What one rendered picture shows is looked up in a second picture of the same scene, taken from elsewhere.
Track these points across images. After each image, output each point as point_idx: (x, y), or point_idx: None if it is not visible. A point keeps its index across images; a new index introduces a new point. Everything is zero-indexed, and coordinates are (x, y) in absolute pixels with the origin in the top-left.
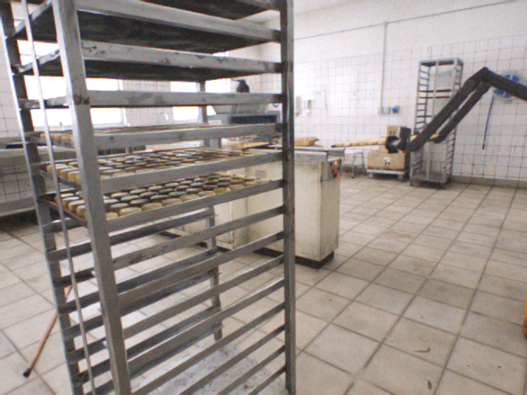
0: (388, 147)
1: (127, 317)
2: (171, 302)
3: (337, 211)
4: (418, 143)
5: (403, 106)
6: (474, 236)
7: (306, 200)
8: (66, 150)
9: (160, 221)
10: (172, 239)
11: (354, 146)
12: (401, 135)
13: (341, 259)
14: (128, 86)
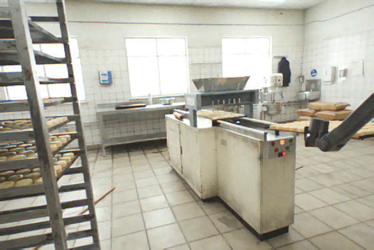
0: (305, 139)
1: (101, 233)
2: (132, 230)
3: (290, 189)
4: (330, 142)
5: None
6: None
7: (250, 173)
8: (144, 110)
9: (174, 163)
10: (179, 177)
11: (281, 130)
12: (311, 129)
13: (294, 236)
14: (192, 69)
